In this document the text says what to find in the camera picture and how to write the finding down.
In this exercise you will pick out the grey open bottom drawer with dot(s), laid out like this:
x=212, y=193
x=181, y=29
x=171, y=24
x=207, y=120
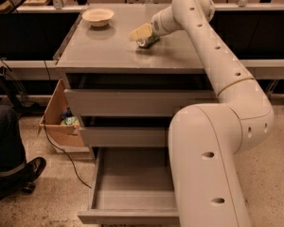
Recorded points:
x=131, y=186

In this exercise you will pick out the black workbench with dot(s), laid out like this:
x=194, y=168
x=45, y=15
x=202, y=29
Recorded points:
x=32, y=41
x=255, y=33

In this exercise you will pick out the person's dark trouser leg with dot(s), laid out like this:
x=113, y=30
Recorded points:
x=12, y=152

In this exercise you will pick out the grey middle drawer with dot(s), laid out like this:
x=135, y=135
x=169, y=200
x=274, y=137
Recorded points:
x=124, y=137

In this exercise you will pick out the grey top drawer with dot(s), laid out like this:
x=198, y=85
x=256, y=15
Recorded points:
x=133, y=102

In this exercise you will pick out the left black workbench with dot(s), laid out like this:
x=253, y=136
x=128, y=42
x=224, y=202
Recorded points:
x=32, y=41

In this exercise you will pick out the black leather shoe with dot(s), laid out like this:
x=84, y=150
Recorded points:
x=24, y=178

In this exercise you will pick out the white ceramic bowl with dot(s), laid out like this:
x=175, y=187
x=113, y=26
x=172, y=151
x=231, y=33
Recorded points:
x=98, y=17

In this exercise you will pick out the grey drawer cabinet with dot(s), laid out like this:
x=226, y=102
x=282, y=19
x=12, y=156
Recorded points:
x=105, y=59

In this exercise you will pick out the black chair base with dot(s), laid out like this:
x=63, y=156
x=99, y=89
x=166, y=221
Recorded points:
x=15, y=91

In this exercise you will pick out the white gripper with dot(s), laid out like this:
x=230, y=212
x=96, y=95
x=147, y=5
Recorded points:
x=157, y=26

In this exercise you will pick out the green packet in box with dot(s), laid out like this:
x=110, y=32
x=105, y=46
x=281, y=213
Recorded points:
x=70, y=121

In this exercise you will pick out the right black workbench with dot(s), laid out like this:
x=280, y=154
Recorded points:
x=255, y=33

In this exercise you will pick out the cardboard box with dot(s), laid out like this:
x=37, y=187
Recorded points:
x=63, y=136

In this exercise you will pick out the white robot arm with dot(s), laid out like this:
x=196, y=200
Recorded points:
x=203, y=138

